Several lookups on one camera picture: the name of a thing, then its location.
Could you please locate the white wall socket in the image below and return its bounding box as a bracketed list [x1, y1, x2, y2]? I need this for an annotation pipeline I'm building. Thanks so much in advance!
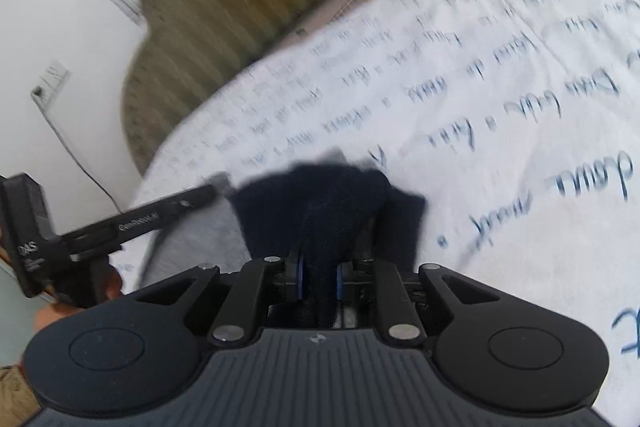
[32, 60, 70, 112]

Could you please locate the white bedsheet with script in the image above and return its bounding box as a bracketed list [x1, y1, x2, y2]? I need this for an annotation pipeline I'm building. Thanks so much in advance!
[136, 0, 639, 426]

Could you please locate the person's left hand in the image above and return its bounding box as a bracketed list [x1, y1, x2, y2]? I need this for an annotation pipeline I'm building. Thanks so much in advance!
[34, 267, 122, 333]

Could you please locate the black cable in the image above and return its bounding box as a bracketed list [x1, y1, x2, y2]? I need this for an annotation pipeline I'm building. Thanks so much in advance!
[31, 89, 124, 214]

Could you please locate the grey and navy sweater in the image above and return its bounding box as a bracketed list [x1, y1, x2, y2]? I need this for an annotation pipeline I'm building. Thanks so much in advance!
[141, 150, 426, 329]

